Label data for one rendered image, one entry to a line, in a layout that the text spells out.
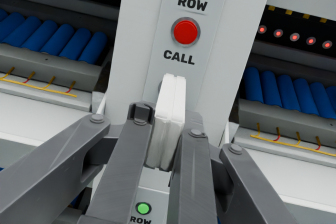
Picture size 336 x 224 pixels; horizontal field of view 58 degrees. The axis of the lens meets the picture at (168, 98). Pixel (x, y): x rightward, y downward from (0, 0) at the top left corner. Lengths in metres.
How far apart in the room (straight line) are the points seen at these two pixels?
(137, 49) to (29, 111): 0.13
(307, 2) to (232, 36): 0.06
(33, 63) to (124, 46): 0.13
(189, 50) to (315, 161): 0.18
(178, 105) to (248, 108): 0.16
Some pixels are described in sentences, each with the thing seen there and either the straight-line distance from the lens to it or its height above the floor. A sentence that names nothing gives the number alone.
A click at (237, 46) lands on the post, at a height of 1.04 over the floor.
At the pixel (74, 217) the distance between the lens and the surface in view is 0.41.
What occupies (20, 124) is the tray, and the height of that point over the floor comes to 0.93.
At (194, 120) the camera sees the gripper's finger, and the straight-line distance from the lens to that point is 0.16.
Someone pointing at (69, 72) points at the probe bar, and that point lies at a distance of 0.31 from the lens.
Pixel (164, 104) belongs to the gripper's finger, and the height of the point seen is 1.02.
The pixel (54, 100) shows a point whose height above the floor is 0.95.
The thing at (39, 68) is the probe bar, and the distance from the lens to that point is 0.32.
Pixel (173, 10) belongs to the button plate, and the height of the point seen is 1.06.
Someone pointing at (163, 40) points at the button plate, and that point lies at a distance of 0.21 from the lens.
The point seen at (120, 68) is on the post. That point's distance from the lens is 0.22.
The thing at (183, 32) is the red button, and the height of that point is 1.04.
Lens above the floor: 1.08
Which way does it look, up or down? 22 degrees down
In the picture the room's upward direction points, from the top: 13 degrees clockwise
